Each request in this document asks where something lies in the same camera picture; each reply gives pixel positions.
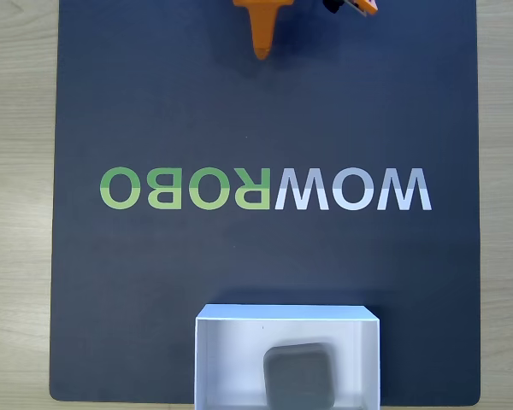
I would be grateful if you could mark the dark mat with WOWROBO print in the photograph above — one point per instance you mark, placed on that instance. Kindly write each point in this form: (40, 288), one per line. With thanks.
(154, 265)

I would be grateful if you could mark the grey square rounded case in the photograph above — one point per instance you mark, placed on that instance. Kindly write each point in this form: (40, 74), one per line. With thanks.
(299, 376)

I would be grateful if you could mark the orange gripper camera mount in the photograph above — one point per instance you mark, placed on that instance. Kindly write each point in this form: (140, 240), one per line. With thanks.
(359, 6)

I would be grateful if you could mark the white open cardboard box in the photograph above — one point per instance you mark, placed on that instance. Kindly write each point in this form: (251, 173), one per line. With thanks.
(226, 363)

